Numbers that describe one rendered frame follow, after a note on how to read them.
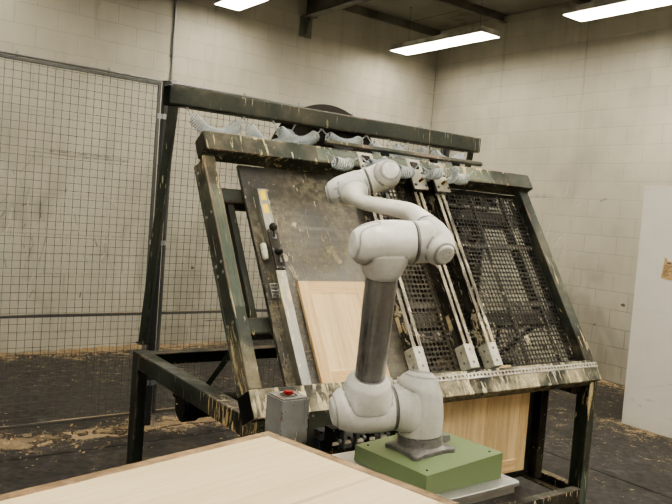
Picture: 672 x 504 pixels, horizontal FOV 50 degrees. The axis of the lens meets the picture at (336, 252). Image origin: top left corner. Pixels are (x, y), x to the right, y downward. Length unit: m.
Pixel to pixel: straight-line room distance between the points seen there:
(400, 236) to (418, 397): 0.60
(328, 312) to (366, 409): 0.93
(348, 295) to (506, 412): 1.27
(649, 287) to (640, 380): 0.79
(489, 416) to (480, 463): 1.53
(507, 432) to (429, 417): 1.74
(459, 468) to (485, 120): 7.60
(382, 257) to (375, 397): 0.50
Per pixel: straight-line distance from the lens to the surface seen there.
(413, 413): 2.48
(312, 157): 3.56
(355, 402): 2.40
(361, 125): 4.33
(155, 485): 1.00
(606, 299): 8.47
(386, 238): 2.14
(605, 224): 8.49
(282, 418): 2.68
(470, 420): 3.97
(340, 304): 3.31
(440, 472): 2.42
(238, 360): 2.95
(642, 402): 6.72
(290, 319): 3.10
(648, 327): 6.62
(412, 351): 3.39
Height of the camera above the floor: 1.61
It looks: 3 degrees down
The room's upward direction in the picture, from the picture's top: 4 degrees clockwise
